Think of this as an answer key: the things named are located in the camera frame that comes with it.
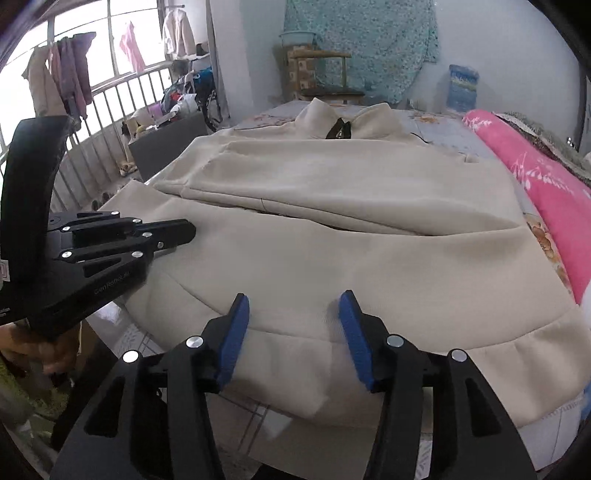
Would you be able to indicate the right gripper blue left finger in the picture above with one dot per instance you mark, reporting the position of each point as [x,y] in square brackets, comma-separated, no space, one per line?
[149,418]

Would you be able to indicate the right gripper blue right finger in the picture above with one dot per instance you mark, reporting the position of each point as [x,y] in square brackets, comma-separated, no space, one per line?
[473,435]

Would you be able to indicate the beige zip-up jacket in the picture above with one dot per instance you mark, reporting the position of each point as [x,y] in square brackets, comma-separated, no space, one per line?
[431,241]

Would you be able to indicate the hanging purple clothes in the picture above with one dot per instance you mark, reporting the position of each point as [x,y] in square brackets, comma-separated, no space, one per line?
[58,77]

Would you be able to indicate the person's left hand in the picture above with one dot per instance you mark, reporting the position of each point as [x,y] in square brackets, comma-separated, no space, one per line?
[21,349]

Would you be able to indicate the metal window railing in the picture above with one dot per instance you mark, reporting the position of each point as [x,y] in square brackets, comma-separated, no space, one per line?
[93,153]

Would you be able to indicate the floral bed sheet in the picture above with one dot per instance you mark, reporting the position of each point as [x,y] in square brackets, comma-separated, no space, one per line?
[252,433]

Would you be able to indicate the grey flat board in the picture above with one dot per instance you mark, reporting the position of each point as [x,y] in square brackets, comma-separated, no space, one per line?
[154,150]

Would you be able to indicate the pink floral blanket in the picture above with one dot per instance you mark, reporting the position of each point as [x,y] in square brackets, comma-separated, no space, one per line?
[562,200]

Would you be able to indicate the grey fuzzy blanket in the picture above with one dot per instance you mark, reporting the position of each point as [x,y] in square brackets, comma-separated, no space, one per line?
[549,144]

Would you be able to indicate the wooden chair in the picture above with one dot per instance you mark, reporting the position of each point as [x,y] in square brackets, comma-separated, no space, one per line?
[323,74]

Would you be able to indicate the blue water jug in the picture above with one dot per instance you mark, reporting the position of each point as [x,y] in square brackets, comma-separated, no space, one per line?
[462,93]

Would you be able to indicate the teal floral wall curtain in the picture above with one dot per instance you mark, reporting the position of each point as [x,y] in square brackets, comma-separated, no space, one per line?
[390,41]

